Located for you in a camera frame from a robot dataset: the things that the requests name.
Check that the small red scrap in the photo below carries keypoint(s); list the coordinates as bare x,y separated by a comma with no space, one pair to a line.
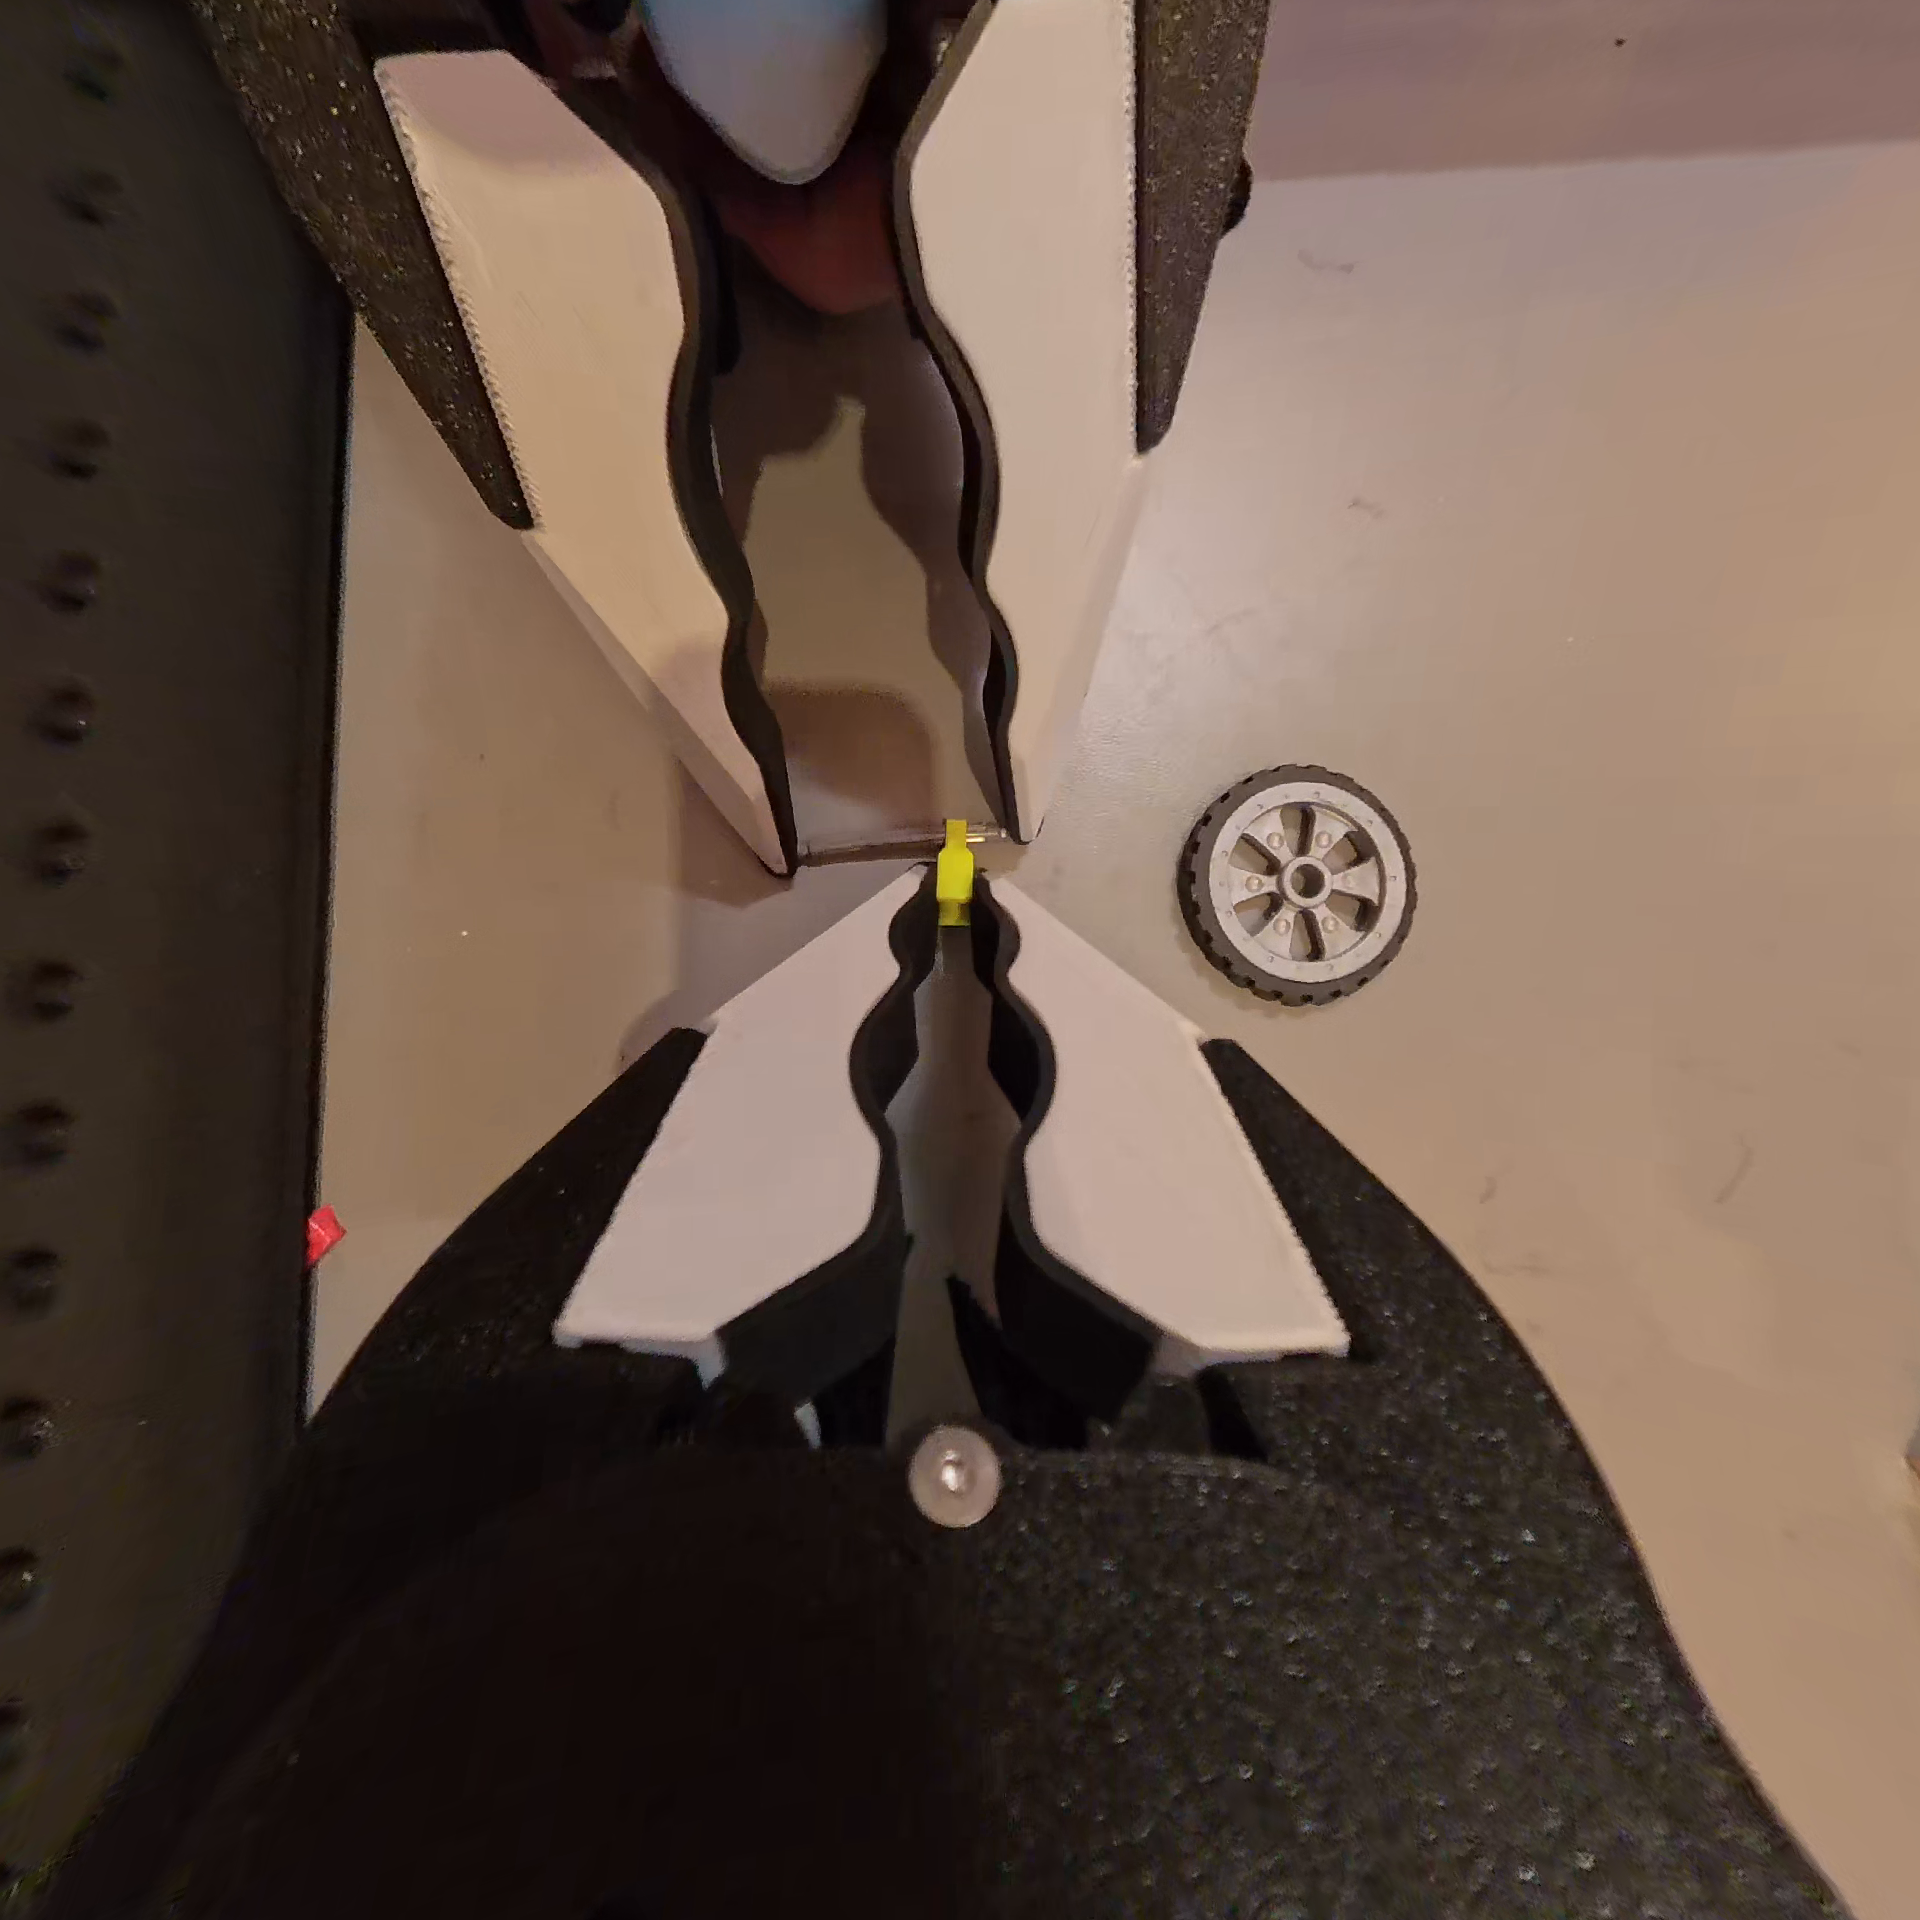
323,1235

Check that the person's left hand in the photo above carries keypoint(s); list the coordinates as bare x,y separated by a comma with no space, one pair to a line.
817,249

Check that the yellow-green plastic connector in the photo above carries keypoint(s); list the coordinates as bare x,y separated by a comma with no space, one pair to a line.
955,886

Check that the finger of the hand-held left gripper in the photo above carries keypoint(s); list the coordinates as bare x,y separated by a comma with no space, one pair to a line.
1050,302
584,375

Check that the black perforated mat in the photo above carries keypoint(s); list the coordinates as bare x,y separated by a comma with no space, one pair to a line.
151,748

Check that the thin grey plastic rod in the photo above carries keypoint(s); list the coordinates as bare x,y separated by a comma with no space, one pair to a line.
870,851

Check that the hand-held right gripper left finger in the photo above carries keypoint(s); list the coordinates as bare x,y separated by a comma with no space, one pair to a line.
736,1185

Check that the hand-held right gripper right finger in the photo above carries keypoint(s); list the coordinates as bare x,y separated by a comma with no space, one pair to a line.
1169,1198

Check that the black toy vehicle wheel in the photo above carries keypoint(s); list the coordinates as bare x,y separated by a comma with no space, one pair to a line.
1297,943

